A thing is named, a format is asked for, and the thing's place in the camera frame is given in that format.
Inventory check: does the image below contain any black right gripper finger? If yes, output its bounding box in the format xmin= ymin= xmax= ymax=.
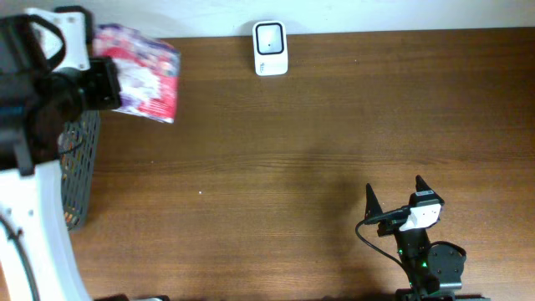
xmin=409 ymin=175 xmax=445 ymax=206
xmin=364 ymin=183 xmax=383 ymax=220

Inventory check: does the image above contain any red purple tissue pack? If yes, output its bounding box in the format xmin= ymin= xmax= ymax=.
xmin=92 ymin=23 xmax=181 ymax=124

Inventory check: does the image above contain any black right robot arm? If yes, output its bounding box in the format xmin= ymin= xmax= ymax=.
xmin=355 ymin=176 xmax=485 ymax=301

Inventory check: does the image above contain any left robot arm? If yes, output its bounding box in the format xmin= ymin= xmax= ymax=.
xmin=1 ymin=6 xmax=121 ymax=300

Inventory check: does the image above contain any white barcode scanner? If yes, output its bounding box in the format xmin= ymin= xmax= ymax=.
xmin=252 ymin=20 xmax=288 ymax=76

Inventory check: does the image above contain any grey plastic mesh basket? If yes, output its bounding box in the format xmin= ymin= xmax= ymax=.
xmin=59 ymin=111 xmax=100 ymax=231

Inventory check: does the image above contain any black right camera cable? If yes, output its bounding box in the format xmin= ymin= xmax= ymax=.
xmin=354 ymin=217 xmax=413 ymax=285

